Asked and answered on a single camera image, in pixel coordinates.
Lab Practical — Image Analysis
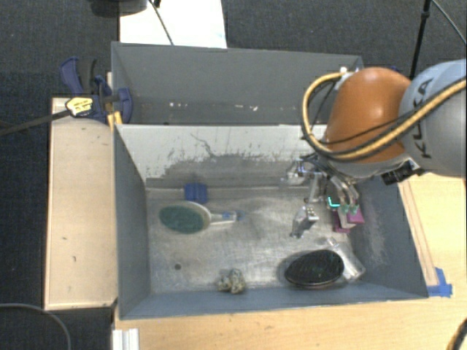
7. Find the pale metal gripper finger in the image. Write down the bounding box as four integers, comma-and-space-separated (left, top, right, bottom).
296, 209, 321, 239
290, 205, 309, 237

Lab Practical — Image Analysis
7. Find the purple block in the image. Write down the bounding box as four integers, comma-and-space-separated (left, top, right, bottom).
331, 208, 366, 235

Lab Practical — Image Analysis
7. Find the grey metal bin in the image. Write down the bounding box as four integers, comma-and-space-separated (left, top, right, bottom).
110, 41, 430, 321

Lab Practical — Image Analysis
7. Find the grey-green lumpy rock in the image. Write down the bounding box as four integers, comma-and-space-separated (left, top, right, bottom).
217, 268, 247, 295

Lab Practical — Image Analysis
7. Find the blue plastic block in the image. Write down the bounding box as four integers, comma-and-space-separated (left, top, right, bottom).
183, 182, 209, 203

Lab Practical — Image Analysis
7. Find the pale wood board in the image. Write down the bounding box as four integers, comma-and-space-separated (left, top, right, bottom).
43, 96, 120, 311

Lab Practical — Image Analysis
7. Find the black oval brush clear handle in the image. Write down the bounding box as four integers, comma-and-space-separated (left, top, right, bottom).
283, 236, 366, 290

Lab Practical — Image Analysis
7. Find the black cylinder on white bracket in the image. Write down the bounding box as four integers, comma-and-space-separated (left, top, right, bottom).
380, 158, 424, 187

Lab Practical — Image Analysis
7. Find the green oval brush white handle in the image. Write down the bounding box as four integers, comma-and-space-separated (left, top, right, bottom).
158, 200, 246, 236

